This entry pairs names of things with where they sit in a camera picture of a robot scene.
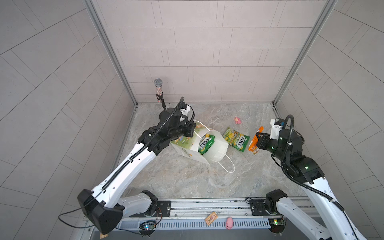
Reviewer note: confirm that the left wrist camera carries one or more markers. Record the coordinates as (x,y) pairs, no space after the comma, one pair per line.
(185,111)

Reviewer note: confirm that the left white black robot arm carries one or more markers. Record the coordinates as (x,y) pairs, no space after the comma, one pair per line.
(104,205)

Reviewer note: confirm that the pink pig toy on rail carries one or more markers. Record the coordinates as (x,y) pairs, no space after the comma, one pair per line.
(229,223)

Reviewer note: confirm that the right green circuit board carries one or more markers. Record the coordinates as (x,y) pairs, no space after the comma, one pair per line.
(277,225)

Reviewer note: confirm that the silver microphone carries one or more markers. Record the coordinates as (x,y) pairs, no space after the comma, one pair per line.
(158,84)

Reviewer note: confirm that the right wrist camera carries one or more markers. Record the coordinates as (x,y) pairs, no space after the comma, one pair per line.
(276,127)

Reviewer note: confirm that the left green circuit board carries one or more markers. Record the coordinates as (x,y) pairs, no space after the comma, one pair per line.
(147,228)

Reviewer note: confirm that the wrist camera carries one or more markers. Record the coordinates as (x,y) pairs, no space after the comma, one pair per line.
(276,127)
(185,111)

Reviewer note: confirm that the white illustrated paper bag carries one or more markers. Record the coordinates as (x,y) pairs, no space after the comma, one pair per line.
(188,147)

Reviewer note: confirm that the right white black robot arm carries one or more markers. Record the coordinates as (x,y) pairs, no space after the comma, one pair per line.
(286,151)

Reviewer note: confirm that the green Fox's candy bag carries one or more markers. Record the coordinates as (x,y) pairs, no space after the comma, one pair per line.
(236,139)
(205,143)

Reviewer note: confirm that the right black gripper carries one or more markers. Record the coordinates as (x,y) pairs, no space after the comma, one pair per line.
(262,141)

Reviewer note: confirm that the wooden mousetrap on rail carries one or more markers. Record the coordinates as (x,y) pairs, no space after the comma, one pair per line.
(211,218)

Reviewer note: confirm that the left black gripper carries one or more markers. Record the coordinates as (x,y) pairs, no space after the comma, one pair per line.
(189,127)

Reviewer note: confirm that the small pink toy on table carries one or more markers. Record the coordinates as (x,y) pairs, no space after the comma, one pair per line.
(237,121)

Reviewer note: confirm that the orange Fox's candy bag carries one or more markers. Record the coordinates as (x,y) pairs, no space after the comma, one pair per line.
(253,145)

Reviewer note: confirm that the green circuit board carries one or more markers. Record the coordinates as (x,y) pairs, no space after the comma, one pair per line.
(147,228)
(277,225)

